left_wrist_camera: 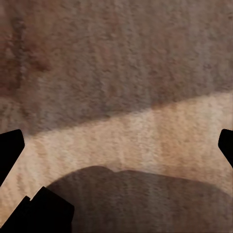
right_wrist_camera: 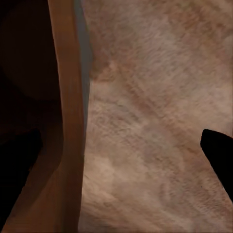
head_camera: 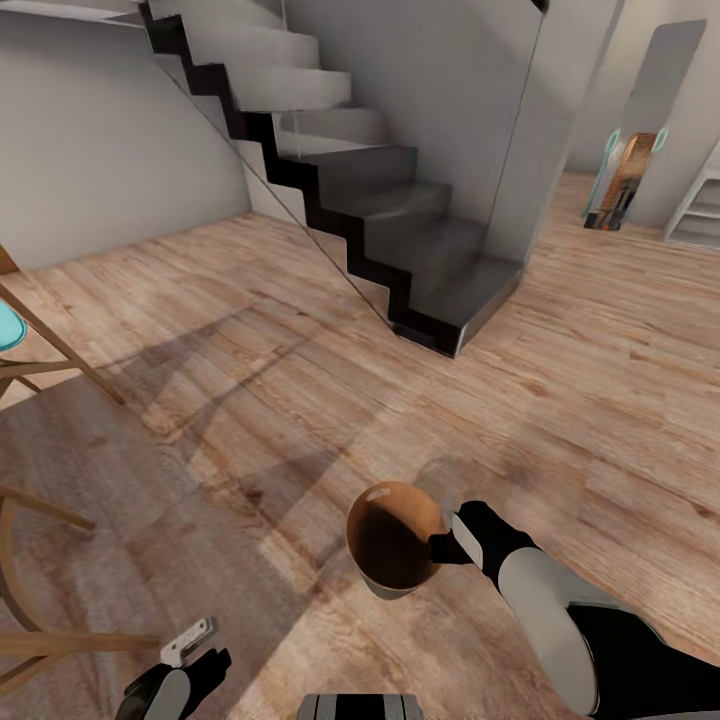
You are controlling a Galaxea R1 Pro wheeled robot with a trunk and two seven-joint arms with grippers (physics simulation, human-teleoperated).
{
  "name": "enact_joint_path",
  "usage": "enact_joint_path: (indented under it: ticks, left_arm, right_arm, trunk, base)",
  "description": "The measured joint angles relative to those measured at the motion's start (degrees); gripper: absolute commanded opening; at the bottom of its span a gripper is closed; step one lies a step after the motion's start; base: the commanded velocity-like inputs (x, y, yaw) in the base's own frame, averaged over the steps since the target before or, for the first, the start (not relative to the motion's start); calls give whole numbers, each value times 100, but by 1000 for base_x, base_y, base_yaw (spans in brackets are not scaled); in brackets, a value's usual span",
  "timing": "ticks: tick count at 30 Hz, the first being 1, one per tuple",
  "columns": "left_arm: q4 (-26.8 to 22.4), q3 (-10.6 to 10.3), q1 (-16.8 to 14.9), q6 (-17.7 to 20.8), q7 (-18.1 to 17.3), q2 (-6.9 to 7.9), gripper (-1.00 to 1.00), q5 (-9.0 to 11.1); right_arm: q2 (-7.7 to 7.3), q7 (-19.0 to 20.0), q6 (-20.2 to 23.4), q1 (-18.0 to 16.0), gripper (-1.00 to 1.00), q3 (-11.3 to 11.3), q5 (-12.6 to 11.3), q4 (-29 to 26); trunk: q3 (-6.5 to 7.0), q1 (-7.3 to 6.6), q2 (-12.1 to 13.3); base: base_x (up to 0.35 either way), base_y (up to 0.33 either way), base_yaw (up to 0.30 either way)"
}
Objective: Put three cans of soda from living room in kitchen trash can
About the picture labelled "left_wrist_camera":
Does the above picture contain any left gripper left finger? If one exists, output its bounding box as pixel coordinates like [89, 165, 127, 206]
[0, 129, 25, 187]

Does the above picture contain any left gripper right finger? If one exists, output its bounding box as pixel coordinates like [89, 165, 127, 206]
[218, 129, 233, 167]

